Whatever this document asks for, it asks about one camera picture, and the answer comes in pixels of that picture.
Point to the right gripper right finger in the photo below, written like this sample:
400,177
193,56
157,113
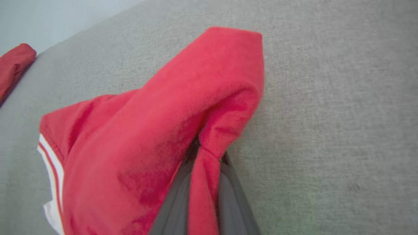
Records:
233,205

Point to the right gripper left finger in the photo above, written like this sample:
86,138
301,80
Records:
174,209

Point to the red and white jersey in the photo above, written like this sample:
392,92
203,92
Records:
147,137

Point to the plain red garment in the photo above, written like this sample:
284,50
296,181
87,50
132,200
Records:
14,67

